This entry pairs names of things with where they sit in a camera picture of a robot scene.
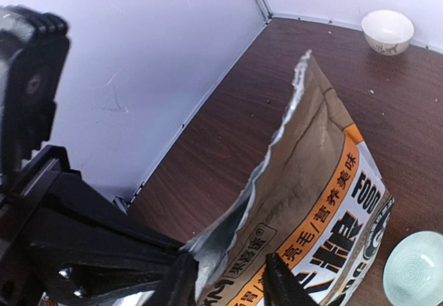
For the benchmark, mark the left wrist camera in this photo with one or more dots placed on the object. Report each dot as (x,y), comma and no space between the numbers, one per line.
(34,48)

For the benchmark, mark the teal ribbed ceramic bowl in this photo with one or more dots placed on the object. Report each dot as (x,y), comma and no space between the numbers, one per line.
(413,271)

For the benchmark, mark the dog food bag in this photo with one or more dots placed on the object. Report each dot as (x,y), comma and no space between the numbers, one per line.
(317,200)

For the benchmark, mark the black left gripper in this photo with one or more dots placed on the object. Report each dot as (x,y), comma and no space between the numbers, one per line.
(61,238)

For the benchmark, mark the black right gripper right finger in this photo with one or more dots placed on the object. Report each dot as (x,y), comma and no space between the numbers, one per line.
(281,287)

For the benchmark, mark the white ceramic patterned bowl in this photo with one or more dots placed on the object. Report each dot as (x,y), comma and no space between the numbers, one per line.
(387,32)

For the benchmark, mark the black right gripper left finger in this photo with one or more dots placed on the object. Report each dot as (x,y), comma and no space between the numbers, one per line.
(178,286)

